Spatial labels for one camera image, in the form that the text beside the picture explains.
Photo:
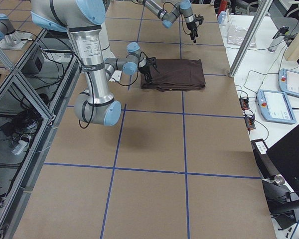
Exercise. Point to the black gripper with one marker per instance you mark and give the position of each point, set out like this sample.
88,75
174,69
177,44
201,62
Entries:
144,67
191,27

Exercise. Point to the dark brown t-shirt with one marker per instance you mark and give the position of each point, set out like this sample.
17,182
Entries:
176,75

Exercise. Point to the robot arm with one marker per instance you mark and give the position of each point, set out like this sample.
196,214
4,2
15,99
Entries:
82,20
182,8

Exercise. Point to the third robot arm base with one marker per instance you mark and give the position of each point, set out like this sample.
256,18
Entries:
10,38

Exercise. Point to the white metal mounting plate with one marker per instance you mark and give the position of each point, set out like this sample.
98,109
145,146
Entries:
116,76

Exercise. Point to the clear plastic bag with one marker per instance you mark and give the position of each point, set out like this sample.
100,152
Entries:
235,35

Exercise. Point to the red cylinder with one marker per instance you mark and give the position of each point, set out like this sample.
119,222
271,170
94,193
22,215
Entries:
222,6

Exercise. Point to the grey water bottle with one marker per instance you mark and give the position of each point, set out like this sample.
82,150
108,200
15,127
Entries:
278,38

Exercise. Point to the near blue teach pendant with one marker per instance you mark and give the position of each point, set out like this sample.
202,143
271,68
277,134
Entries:
275,107

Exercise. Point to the blue teach pendant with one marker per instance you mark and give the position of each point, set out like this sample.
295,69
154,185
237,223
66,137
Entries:
275,107
289,82

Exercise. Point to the far blue teach pendant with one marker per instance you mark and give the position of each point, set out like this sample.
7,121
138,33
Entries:
289,82

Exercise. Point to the black box with label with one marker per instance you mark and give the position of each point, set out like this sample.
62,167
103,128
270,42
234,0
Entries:
264,164

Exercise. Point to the black monitor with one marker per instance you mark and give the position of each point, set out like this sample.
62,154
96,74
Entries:
284,154

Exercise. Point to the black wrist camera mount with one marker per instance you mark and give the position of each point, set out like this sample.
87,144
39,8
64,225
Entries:
199,19
152,61

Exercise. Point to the aluminium profile post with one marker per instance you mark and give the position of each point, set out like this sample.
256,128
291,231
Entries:
252,30

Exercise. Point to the aluminium frame structure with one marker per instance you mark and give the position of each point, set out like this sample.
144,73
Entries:
31,109

